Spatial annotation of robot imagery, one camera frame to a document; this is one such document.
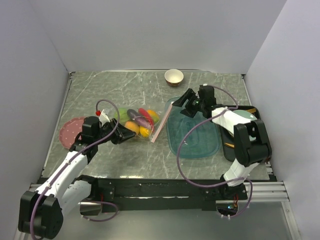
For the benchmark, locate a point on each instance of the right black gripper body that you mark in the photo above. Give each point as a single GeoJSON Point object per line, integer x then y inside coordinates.
{"type": "Point", "coordinates": [194, 105]}

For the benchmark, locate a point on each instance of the orange fruit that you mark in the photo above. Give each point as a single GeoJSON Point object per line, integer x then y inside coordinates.
{"type": "Point", "coordinates": [132, 126]}

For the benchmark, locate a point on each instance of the pale green cabbage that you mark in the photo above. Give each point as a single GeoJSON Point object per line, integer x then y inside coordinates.
{"type": "Point", "coordinates": [122, 115]}

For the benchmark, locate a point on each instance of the yellow lemon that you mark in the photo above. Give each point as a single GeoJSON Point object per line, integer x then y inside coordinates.
{"type": "Point", "coordinates": [144, 132]}

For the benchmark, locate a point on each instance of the purple eggplant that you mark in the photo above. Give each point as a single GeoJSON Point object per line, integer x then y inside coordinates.
{"type": "Point", "coordinates": [141, 121]}

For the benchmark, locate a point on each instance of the clear zip top bag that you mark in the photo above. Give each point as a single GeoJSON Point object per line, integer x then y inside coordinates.
{"type": "Point", "coordinates": [159, 126]}

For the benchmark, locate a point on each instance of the yellow green mango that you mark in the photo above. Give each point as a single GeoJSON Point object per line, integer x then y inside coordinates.
{"type": "Point", "coordinates": [155, 117]}

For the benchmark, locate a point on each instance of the red chili pepper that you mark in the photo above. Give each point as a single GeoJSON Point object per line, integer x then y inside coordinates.
{"type": "Point", "coordinates": [146, 115]}

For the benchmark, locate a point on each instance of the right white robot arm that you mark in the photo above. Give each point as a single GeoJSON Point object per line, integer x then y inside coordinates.
{"type": "Point", "coordinates": [237, 173]}

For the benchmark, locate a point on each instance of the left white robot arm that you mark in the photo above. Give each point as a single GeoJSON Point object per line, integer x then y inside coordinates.
{"type": "Point", "coordinates": [41, 212]}

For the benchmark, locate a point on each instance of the teal plastic food tray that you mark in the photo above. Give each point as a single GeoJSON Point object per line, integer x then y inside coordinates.
{"type": "Point", "coordinates": [203, 142]}

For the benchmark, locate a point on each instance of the pink plate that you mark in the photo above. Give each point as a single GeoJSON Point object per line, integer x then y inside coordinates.
{"type": "Point", "coordinates": [70, 130]}

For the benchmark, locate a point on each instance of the beige ceramic bowl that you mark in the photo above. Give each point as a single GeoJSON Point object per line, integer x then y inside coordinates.
{"type": "Point", "coordinates": [173, 77]}

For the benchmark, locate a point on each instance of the black serving tray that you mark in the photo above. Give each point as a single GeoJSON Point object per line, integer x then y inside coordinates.
{"type": "Point", "coordinates": [227, 147]}

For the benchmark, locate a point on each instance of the light green plate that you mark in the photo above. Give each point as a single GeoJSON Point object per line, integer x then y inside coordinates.
{"type": "Point", "coordinates": [247, 115]}

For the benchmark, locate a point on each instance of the wooden chopsticks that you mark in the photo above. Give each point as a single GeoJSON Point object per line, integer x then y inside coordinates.
{"type": "Point", "coordinates": [252, 110]}

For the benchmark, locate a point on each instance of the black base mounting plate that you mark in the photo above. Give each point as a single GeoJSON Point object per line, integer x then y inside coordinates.
{"type": "Point", "coordinates": [138, 194]}

